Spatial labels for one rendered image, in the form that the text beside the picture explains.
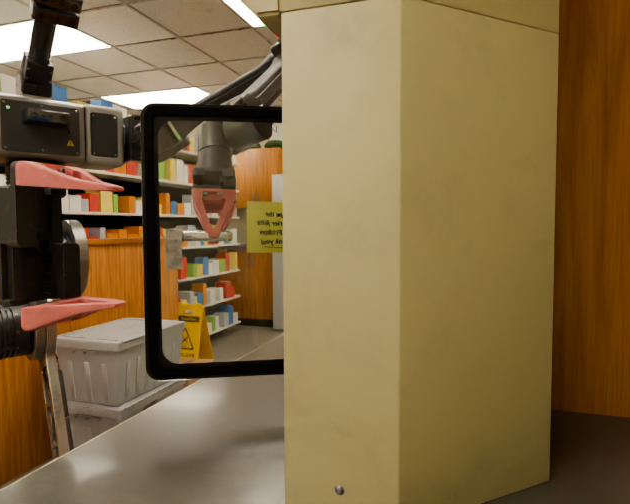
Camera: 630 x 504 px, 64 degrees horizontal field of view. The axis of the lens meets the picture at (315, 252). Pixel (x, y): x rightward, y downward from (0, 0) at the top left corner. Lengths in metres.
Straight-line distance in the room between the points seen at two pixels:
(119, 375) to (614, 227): 2.32
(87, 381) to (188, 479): 2.23
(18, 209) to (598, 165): 0.72
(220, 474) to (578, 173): 0.62
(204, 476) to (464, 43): 0.52
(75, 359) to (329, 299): 2.43
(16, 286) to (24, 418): 2.49
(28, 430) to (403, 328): 2.68
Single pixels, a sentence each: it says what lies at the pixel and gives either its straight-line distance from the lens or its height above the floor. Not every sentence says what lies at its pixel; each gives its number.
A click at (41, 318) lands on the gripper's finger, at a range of 0.48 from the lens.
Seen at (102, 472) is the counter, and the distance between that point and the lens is 0.66.
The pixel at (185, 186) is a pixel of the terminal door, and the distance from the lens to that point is 0.75.
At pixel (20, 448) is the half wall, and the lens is 3.01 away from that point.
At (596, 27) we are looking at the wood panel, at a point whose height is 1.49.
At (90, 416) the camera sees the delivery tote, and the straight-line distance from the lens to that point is 2.83.
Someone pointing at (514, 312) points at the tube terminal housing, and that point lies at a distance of 0.54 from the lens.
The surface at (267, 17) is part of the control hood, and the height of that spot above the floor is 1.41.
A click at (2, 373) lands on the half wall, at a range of 2.84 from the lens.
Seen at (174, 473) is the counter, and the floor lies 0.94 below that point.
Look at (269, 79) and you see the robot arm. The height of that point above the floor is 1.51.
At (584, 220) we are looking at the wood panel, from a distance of 0.82.
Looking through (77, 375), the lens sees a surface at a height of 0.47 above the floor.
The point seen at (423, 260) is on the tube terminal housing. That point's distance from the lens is 0.46.
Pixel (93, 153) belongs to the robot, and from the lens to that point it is 1.42.
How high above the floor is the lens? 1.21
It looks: 3 degrees down
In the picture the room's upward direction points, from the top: straight up
